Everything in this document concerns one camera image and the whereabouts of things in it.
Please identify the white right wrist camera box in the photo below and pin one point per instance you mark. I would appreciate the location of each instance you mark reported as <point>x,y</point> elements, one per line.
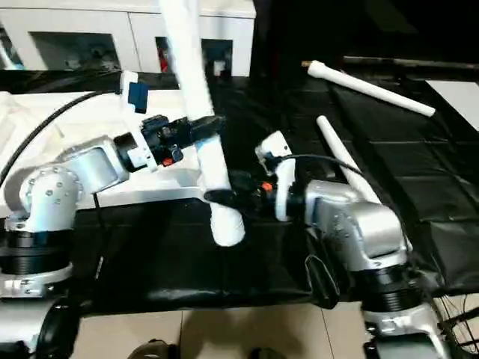
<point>278,161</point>

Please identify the black metal bar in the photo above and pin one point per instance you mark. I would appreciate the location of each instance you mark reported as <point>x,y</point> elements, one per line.
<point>412,63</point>

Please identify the white plastic table top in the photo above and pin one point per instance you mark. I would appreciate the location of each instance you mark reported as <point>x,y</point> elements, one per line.
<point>90,127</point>

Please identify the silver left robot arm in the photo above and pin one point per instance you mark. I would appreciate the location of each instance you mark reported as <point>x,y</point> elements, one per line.
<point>52,194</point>

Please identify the white plastic table leg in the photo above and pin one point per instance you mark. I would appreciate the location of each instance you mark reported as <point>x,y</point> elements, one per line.
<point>196,90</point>
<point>340,149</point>
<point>374,88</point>

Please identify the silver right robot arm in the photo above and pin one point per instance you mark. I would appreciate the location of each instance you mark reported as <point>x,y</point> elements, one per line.
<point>359,224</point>

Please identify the black work mat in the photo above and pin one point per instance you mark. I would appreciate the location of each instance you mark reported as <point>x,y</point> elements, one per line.
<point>247,269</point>

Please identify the white flat panel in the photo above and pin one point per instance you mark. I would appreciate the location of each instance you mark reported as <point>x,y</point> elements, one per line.
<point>458,96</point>

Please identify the white cabinet with glass doors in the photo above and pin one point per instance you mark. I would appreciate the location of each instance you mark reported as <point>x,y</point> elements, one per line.
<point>90,26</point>

